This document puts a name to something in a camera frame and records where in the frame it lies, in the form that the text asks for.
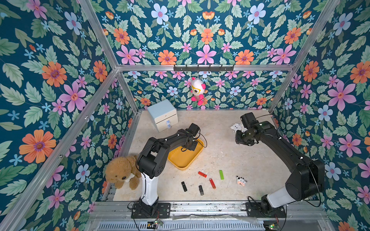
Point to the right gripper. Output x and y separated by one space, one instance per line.
240 138

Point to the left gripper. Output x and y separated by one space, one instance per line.
192 147

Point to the yellow plastic storage box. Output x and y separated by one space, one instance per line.
182 158

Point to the black usb drive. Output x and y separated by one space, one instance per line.
184 186
201 191

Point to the green usb drive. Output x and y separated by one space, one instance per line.
221 175

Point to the red translucent usb drive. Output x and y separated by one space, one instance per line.
212 183

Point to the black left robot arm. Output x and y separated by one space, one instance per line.
153 158

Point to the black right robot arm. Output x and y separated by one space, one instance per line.
307 176

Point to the red capped usb drive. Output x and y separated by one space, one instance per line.
202 174

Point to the white plush sheep toy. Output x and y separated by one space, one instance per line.
237 127

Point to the white mini drawer cabinet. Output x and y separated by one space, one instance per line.
164 115

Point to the black white cow toy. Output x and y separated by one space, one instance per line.
240 181

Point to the pink white hanging doll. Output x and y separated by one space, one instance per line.
197 89

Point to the brown teddy bear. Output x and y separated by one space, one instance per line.
123 170

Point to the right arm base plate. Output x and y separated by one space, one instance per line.
261 210

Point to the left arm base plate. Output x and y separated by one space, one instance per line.
158 210

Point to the black wall hook rail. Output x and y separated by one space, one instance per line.
206 68

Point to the aluminium front rail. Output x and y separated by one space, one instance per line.
209 216

